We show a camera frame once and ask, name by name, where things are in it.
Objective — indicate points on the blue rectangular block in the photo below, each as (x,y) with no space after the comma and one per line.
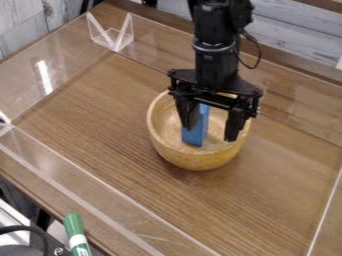
(195,136)

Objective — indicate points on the clear acrylic tray wall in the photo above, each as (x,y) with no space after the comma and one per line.
(120,226)

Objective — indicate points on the brown wooden bowl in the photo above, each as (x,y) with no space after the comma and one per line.
(163,125)

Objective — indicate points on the green white marker pen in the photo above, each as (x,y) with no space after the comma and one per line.
(76,236)

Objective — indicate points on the clear acrylic corner bracket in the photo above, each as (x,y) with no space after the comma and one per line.
(111,38)

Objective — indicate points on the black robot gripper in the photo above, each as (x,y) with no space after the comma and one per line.
(213,83)

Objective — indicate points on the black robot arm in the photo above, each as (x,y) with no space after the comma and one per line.
(219,26)

